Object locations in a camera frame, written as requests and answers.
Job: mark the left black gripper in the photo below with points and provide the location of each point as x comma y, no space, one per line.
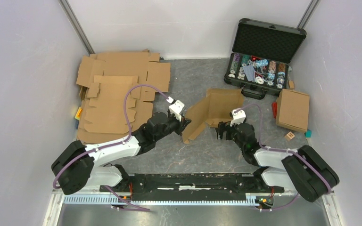
182,125

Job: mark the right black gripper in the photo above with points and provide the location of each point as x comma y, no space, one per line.
222,126

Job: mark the cardboard box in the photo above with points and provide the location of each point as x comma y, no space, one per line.
211,110
293,110

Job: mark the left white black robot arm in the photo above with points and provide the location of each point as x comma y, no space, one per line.
81,165

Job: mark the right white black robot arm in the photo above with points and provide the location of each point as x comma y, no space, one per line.
302,170

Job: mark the folded cardboard box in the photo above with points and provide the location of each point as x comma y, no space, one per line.
293,110

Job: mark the red object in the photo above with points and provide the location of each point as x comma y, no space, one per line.
274,107

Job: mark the wooden letter block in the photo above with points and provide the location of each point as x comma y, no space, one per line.
289,136

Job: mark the black poker chip case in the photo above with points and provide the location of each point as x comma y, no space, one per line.
260,56

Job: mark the small brown wooden block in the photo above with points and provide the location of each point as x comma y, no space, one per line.
291,85

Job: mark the teal cube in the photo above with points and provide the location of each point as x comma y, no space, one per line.
308,134

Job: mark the stack of flat cardboard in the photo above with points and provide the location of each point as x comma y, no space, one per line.
117,90

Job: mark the orange yellow block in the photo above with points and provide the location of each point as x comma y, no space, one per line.
78,113

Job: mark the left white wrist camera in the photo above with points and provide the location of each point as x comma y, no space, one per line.
176,109

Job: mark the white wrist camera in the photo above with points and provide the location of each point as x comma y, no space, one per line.
238,117
176,109

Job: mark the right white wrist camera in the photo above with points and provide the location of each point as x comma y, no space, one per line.
238,117

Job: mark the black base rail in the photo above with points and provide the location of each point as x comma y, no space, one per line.
193,187

